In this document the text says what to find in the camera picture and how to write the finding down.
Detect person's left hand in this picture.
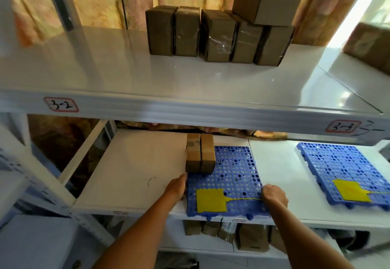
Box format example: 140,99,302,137
164,173,188,201

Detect person's right hand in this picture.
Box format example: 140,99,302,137
261,184,289,209

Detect yellow tag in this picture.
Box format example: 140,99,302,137
332,179,390,203
196,188,262,214

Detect slim brown cardboard box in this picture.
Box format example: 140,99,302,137
268,226,287,254
202,221,221,237
184,220,204,236

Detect plain brown cardboard box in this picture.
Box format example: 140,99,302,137
200,134,216,174

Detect blue plastic pallet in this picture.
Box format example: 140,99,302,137
296,141,390,211
186,146,272,221

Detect wide brown cardboard box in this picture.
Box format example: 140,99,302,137
236,223,270,253

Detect white metal shelving rack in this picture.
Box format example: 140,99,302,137
0,0,390,260

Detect boxes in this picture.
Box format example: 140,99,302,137
145,0,301,67

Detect person's right forearm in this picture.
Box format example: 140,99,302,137
269,202,355,269

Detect person's left forearm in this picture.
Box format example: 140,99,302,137
91,191,183,269

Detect clear-wrapped labelled parcel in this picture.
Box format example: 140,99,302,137
218,221,237,243

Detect white metal storage rack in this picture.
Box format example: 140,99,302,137
0,116,80,269

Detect grey bag with black straps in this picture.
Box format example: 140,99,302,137
161,252,199,269

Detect thin black cable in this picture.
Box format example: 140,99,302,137
118,0,128,30

